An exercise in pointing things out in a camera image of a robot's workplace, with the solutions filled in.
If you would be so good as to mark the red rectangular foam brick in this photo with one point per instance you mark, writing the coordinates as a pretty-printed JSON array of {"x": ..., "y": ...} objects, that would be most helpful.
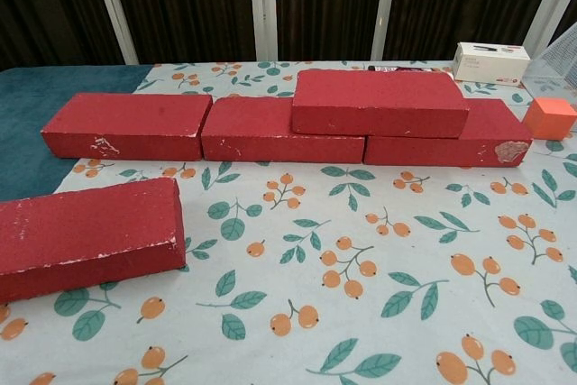
[
  {"x": 451, "y": 150},
  {"x": 85, "y": 231},
  {"x": 374, "y": 92},
  {"x": 252, "y": 123},
  {"x": 126, "y": 119}
]

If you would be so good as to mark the floral leaf fruit tablecloth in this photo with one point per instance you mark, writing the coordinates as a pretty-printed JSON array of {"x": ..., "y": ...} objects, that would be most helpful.
[{"x": 315, "y": 204}]

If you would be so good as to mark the dark brown labelled bottle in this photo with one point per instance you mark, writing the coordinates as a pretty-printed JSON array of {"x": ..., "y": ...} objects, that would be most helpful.
[{"x": 401, "y": 69}]

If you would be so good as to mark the white cardboard product box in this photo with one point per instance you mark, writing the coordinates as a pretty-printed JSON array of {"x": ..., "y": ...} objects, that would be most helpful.
[{"x": 491, "y": 65}]

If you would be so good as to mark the orange foam cube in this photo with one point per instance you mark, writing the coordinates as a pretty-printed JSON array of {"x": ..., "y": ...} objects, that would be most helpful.
[{"x": 547, "y": 119}]

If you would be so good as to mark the clear plastic container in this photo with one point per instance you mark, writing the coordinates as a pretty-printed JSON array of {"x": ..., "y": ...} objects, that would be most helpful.
[{"x": 547, "y": 85}]

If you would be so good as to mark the white partition frame post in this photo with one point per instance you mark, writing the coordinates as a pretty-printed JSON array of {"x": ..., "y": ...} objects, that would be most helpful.
[
  {"x": 115, "y": 11},
  {"x": 540, "y": 6},
  {"x": 263, "y": 6},
  {"x": 386, "y": 6}
]

